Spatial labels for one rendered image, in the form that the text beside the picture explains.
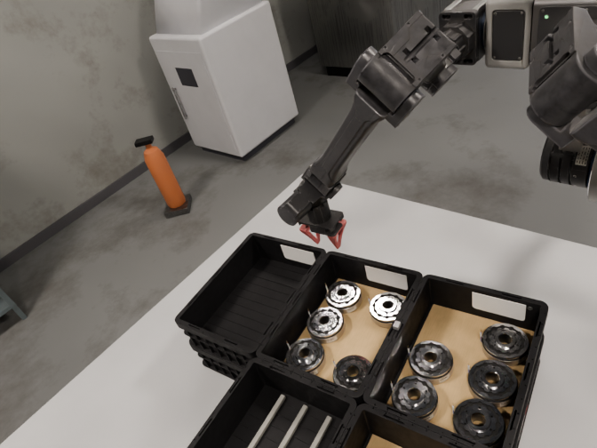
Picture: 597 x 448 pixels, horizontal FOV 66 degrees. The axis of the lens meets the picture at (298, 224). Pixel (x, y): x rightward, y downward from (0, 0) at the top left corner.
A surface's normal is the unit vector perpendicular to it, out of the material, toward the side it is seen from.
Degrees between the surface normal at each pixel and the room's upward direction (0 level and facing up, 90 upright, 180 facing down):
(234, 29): 90
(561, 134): 87
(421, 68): 49
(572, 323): 0
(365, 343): 0
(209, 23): 90
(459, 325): 0
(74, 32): 90
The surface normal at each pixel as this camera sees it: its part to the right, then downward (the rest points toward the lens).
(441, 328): -0.24, -0.76
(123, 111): 0.75, 0.26
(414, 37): -0.02, -0.05
